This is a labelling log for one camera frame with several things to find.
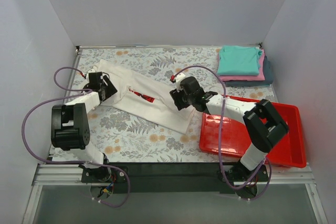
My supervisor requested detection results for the white coca-cola t-shirt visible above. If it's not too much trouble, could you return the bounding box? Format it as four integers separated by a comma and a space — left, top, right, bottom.
93, 59, 195, 134

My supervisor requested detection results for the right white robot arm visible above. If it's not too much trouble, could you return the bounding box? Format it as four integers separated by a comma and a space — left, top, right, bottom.
170, 73, 289, 181

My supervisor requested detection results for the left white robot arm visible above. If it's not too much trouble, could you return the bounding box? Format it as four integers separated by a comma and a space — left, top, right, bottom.
51, 72, 117, 182

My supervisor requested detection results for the floral patterned table mat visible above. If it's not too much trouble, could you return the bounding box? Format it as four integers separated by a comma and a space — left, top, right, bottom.
51, 47, 279, 163

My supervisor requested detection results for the folded teal t-shirt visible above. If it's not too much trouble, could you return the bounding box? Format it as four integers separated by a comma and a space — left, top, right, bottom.
217, 46, 264, 76

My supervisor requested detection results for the folded pink t-shirt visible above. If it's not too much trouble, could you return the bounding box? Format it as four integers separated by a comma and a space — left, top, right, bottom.
217, 46, 265, 81

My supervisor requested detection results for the folded dark blue t-shirt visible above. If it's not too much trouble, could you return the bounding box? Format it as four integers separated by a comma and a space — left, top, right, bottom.
225, 56, 274, 87

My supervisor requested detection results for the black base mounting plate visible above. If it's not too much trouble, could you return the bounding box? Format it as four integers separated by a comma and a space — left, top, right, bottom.
81, 163, 268, 194

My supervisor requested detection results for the red plastic tray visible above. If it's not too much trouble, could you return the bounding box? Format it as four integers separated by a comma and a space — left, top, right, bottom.
199, 101, 307, 168

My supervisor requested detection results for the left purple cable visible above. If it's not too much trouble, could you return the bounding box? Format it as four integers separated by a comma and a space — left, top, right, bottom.
21, 67, 131, 208

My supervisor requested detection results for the aluminium frame rail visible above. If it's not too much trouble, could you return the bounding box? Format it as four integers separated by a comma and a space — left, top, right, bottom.
22, 164, 328, 223

